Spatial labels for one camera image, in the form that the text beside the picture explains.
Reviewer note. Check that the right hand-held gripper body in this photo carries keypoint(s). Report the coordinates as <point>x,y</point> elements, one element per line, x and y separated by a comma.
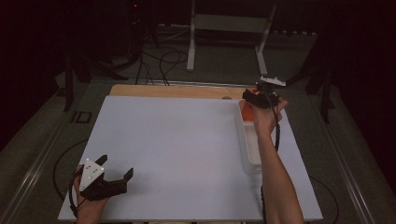
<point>261,98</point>

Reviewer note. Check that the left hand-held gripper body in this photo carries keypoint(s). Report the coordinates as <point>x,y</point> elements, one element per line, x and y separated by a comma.
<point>106,189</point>

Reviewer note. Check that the orange phone case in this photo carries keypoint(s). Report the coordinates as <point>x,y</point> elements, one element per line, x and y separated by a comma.
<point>247,114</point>

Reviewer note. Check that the long white plastic tray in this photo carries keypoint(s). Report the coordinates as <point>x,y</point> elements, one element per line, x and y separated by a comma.
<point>252,149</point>

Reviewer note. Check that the person's right hand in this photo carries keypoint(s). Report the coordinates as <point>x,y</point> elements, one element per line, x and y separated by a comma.
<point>266,121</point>

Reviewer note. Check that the person's left hand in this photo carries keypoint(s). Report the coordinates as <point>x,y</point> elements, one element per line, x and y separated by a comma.
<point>88,211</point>

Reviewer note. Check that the white work mat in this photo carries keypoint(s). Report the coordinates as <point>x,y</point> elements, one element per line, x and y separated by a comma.
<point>186,155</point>

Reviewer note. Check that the black tripod stand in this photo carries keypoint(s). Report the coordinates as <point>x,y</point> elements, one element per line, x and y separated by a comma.
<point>76,67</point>
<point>325,90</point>

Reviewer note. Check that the white power strip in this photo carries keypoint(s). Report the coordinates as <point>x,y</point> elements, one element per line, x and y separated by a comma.
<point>295,32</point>

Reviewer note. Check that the black equipment stand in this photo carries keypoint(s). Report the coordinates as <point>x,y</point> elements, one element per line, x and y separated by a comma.
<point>137,31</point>

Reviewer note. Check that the black square floor frame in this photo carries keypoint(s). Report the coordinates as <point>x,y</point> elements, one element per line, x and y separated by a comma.
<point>73,117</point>

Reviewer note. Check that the metal floor rail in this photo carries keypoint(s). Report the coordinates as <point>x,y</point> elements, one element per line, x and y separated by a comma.
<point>348,177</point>
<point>31,177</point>

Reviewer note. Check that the white metal stand frame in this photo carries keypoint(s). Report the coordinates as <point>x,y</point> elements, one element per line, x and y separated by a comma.
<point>230,23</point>

